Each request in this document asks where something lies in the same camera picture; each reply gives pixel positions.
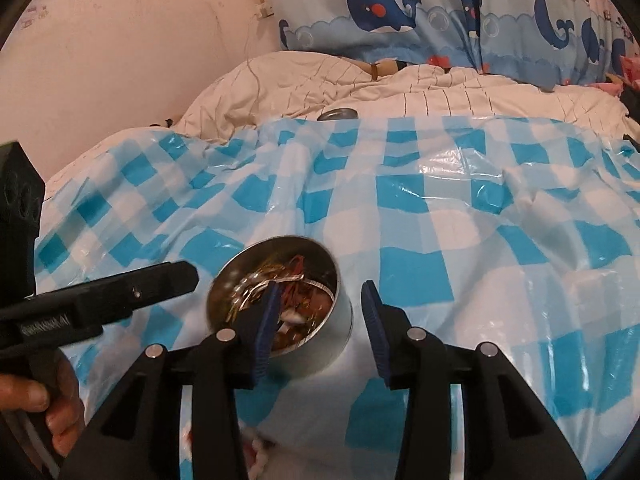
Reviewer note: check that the white grid-lined quilt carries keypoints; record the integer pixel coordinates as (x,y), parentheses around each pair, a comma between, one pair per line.
(280,85)

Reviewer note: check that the white wall plug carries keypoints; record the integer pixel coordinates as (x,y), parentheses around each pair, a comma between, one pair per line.
(263,6)

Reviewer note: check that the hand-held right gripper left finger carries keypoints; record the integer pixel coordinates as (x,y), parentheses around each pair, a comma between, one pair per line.
(265,320)

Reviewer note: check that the round metal tin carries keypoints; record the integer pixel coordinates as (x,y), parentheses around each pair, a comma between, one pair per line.
(320,330)

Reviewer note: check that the blue white checkered plastic tablecloth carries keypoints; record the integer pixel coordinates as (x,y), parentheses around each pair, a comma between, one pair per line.
(425,235)

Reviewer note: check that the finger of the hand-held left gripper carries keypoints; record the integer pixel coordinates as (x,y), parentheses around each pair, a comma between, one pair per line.
(150,282)

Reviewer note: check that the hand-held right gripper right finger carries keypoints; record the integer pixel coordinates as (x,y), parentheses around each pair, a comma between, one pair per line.
(375,330)

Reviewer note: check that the round metal tin lid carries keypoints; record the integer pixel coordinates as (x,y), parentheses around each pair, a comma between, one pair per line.
(338,114)

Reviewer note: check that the blue whale print curtain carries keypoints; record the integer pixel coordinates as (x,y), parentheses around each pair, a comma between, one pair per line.
(450,15)

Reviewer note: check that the person's left hand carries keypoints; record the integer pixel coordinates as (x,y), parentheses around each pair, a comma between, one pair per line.
(65,410)

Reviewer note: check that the pink cloth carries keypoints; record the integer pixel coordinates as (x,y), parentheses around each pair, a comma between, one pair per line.
(625,72)

